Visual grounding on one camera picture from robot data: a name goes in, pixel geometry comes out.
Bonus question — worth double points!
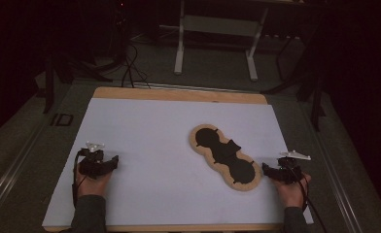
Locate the person's left hand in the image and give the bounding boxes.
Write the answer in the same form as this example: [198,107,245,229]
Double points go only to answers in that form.
[76,161,114,198]

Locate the right hand-held gripper cable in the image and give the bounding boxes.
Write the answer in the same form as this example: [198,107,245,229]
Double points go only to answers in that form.
[294,166,329,233]

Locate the person's right hand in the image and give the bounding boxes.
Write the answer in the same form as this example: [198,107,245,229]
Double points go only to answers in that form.
[270,173,312,209]

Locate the black floor bracket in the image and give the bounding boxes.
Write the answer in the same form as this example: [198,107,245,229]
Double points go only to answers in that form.
[51,113,75,127]

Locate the black floor cables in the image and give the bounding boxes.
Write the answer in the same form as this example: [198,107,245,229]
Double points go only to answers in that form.
[120,42,153,89]

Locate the three-lobed wooden photo frame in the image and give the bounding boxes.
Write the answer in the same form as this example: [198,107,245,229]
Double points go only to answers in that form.
[189,123,263,192]

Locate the metal floor rail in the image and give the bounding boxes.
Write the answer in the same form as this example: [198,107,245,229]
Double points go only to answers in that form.
[0,125,47,221]
[129,82,260,95]
[299,103,364,233]

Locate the white table mat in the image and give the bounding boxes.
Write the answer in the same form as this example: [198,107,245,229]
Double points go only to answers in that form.
[42,97,314,227]

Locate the white metal stand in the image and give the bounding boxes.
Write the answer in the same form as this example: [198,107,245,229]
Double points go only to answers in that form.
[173,0,270,82]

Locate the black stand legs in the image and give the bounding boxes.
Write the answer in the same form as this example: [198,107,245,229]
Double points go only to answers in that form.
[42,51,114,115]
[260,32,328,132]

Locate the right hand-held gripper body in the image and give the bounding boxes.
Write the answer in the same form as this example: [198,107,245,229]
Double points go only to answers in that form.
[274,150,312,185]

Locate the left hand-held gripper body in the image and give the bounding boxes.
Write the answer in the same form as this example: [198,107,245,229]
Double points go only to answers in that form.
[78,141,113,180]

